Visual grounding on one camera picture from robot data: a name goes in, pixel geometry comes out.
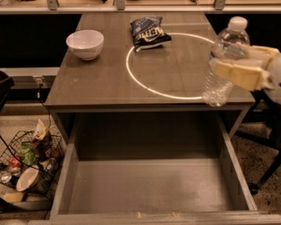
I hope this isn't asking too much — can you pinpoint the black chair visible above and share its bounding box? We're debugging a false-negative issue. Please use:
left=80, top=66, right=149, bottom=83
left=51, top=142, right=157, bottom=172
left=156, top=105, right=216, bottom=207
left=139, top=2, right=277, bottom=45
left=235, top=91, right=281, bottom=195

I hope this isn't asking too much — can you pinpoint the clear plastic water bottle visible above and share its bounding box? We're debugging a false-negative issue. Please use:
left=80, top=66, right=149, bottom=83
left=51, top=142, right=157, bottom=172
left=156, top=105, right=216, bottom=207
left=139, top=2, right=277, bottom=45
left=201, top=16, right=250, bottom=107

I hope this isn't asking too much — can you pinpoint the white bowl in basket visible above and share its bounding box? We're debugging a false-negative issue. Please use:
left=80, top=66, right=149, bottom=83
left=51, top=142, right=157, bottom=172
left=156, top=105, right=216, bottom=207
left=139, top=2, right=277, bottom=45
left=16, top=165, right=39, bottom=192

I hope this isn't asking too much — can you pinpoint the red soda can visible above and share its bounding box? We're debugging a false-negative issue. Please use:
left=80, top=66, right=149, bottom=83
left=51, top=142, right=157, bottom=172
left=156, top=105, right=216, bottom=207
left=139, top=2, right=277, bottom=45
left=7, top=156, right=22, bottom=176

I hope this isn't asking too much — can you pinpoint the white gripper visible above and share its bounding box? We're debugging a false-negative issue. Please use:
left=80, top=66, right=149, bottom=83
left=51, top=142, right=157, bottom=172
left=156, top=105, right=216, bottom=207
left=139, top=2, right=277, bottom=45
left=209, top=46, right=281, bottom=105

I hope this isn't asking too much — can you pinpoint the black wire basket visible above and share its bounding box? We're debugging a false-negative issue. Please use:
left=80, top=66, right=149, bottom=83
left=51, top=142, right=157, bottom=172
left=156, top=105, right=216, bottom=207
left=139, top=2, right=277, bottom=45
left=0, top=131, right=65, bottom=194

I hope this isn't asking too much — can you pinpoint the brown snack bag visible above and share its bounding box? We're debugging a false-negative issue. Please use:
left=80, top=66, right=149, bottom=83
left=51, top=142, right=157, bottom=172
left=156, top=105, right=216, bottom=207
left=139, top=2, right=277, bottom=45
left=31, top=119, right=52, bottom=161

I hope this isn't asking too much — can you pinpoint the green snack bag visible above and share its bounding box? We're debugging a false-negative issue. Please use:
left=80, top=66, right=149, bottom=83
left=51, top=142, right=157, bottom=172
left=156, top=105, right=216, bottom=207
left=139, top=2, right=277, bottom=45
left=20, top=142, right=37, bottom=166

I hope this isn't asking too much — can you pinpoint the open grey top drawer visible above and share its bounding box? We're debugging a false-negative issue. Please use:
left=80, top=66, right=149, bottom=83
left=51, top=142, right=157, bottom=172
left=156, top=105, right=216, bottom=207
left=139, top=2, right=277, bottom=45
left=49, top=111, right=281, bottom=225

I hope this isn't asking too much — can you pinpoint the grey cabinet with top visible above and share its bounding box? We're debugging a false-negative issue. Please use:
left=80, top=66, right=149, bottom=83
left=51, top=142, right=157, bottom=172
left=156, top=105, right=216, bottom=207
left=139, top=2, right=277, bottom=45
left=44, top=12, right=257, bottom=143

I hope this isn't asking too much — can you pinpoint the yellow sponge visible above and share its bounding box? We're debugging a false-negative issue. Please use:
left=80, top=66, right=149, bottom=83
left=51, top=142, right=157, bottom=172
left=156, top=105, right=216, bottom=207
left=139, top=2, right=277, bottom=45
left=4, top=192, right=24, bottom=203

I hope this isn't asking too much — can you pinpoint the white ceramic bowl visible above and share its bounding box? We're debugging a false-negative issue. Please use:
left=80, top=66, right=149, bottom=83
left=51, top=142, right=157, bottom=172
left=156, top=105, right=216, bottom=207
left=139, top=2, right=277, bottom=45
left=66, top=30, right=104, bottom=61

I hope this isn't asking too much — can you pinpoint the black power cable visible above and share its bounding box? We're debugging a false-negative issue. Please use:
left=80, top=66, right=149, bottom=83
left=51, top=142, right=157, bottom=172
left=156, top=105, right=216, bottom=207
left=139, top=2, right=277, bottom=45
left=36, top=82, right=52, bottom=129

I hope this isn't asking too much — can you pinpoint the blue chip bag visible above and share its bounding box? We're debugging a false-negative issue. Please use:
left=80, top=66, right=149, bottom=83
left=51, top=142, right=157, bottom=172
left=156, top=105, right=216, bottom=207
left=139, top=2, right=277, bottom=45
left=130, top=16, right=171, bottom=52

